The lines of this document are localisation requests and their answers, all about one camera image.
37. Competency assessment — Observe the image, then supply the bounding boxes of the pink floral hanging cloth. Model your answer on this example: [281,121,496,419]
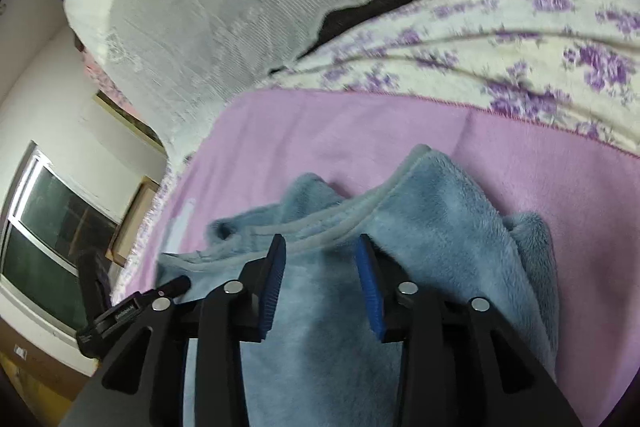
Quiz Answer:
[80,47,136,112]

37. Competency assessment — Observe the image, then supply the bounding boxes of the sliding glass window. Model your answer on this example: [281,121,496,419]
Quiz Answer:
[0,142,123,338]

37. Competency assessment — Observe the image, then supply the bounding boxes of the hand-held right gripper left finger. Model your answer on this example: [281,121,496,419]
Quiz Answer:
[60,234,287,427]

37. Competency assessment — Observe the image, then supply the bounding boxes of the white lace cloth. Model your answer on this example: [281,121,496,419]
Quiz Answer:
[60,0,531,162]

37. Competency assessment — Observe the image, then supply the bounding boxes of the white purple floral bedsheet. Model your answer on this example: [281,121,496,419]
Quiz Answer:
[110,0,640,303]

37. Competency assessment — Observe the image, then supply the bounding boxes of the wooden picture frame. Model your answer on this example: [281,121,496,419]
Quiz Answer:
[107,177,161,268]

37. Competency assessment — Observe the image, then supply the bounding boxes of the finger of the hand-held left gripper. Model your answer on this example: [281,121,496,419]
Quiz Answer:
[142,276,192,305]

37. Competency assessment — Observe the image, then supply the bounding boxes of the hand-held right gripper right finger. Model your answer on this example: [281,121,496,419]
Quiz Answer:
[354,234,583,427]

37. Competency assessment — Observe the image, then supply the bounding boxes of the blue fleece jacket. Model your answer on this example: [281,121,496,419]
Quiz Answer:
[157,146,560,427]

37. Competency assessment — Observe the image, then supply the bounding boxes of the tall framed green painting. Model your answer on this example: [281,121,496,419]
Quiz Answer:
[95,92,166,152]

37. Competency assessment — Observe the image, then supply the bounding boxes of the pink purple blanket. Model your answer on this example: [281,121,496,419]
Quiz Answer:
[112,88,640,427]

